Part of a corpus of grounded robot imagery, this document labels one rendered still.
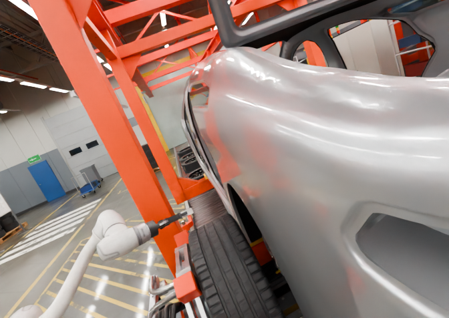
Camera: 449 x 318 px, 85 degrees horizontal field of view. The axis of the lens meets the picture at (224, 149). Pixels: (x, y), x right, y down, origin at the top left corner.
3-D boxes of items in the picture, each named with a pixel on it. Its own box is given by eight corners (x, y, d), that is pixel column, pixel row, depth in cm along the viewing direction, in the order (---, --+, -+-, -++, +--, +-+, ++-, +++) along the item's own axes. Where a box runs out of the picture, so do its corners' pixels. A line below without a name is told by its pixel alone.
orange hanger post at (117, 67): (188, 200, 349) (105, 28, 298) (175, 206, 346) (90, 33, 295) (186, 196, 367) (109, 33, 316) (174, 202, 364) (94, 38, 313)
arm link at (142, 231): (140, 245, 105) (154, 238, 108) (133, 225, 107) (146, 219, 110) (137, 246, 112) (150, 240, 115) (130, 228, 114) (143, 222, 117)
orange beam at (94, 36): (55, -16, 135) (43, -40, 133) (37, -11, 134) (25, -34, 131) (117, 58, 306) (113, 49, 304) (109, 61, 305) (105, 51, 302)
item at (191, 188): (220, 184, 358) (211, 164, 351) (187, 200, 350) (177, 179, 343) (218, 181, 375) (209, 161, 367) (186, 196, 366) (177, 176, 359)
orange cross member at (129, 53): (300, 15, 355) (290, -16, 346) (130, 79, 315) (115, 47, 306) (295, 18, 367) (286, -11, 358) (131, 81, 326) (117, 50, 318)
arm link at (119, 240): (137, 234, 103) (127, 218, 113) (97, 252, 95) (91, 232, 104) (141, 252, 108) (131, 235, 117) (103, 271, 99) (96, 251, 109)
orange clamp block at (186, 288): (202, 294, 92) (196, 288, 86) (184, 304, 91) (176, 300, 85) (196, 276, 97) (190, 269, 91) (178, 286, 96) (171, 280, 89)
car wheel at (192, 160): (196, 163, 667) (192, 155, 662) (213, 160, 626) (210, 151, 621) (180, 174, 617) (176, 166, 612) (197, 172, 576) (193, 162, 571)
